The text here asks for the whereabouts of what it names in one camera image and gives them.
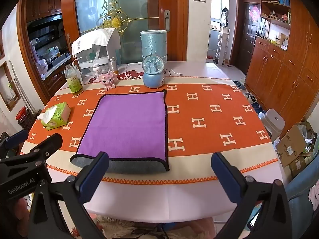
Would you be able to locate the purple and grey towel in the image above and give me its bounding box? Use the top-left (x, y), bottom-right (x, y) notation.
top-left (70, 90), bottom-right (170, 175)

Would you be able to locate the red lidded jar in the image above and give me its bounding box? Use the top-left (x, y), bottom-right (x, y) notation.
top-left (16, 106), bottom-right (28, 122)

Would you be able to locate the green tissue pack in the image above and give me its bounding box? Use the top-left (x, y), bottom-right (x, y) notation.
top-left (37, 102), bottom-right (71, 131)

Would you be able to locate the blue chair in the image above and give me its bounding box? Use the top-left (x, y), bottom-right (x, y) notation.
top-left (285, 157), bottom-right (318, 238)

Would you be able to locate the green label glass bottle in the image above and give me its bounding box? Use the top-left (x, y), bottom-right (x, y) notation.
top-left (64, 64), bottom-right (83, 96)

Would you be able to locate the cardboard box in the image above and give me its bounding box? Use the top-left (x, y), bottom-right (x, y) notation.
top-left (276, 121), bottom-right (317, 180)

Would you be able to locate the pink block cat figure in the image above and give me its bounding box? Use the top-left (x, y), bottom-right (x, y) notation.
top-left (98, 71), bottom-right (117, 91)

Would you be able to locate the white pill bottle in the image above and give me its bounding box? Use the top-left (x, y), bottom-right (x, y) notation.
top-left (93, 63), bottom-right (103, 79)

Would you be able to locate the white plastic stool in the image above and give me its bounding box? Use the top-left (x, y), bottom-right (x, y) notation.
top-left (261, 109), bottom-right (285, 142)

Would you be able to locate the white rack with cloth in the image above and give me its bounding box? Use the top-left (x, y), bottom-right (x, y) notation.
top-left (71, 28), bottom-right (121, 76)

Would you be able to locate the orange H-pattern tablecloth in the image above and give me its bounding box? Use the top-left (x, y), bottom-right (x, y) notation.
top-left (22, 77), bottom-right (278, 185)

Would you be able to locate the blue snow globe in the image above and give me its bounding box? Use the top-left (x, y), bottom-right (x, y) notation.
top-left (142, 54), bottom-right (165, 88)

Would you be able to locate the light blue cylinder lamp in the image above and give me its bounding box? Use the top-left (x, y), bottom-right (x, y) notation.
top-left (141, 30), bottom-right (167, 64)

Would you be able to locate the wooden glass sliding door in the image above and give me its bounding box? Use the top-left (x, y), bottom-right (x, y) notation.
top-left (61, 0), bottom-right (189, 64)

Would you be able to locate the dark entrance door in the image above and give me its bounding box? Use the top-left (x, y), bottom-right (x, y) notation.
top-left (236, 3), bottom-right (261, 74)

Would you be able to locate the wooden wall cabinet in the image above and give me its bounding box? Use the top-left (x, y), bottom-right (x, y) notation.
top-left (245, 0), bottom-right (318, 132)

